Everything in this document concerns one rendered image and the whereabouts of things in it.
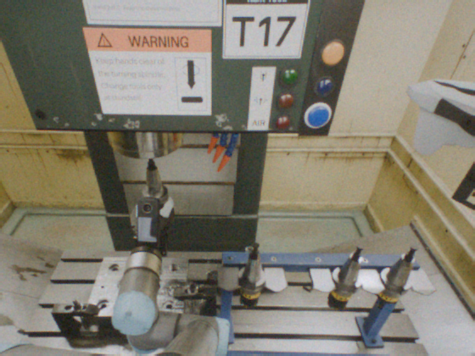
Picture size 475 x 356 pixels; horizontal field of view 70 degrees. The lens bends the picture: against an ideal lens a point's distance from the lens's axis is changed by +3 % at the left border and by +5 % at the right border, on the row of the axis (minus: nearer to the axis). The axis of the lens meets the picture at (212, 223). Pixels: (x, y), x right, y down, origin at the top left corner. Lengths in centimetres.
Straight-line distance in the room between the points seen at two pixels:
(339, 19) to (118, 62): 28
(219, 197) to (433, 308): 87
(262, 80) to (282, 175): 136
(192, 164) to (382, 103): 93
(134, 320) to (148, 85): 39
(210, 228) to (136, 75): 110
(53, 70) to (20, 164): 153
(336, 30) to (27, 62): 39
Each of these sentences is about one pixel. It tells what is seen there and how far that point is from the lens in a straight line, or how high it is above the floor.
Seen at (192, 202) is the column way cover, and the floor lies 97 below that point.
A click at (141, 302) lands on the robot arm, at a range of 63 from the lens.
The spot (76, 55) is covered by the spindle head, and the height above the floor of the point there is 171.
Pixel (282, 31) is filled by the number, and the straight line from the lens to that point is 48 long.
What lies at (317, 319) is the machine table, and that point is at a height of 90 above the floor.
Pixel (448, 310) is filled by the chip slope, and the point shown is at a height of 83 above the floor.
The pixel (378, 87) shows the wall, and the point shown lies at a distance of 173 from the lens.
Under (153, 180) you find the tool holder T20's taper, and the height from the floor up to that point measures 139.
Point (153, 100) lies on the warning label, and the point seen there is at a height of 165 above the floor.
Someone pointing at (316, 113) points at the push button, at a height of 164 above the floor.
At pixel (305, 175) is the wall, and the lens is 186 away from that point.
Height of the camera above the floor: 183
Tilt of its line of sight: 42 degrees down
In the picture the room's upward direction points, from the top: straight up
